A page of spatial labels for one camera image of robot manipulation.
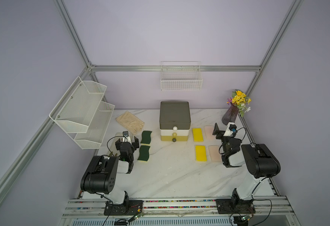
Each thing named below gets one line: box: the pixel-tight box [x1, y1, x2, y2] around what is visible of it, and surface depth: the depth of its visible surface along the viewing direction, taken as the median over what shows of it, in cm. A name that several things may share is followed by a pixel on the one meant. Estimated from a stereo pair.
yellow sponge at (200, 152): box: [195, 145, 208, 162], surface depth 97 cm
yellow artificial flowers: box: [226, 90, 253, 118], surface depth 94 cm
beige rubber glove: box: [115, 110, 146, 135], surface depth 114 cm
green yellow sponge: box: [137, 145, 151, 162], surface depth 95 cm
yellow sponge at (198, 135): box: [192, 128, 205, 143], surface depth 106 cm
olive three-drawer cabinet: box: [158, 101, 191, 143], surface depth 91 cm
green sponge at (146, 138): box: [140, 130, 153, 146], surface depth 103 cm
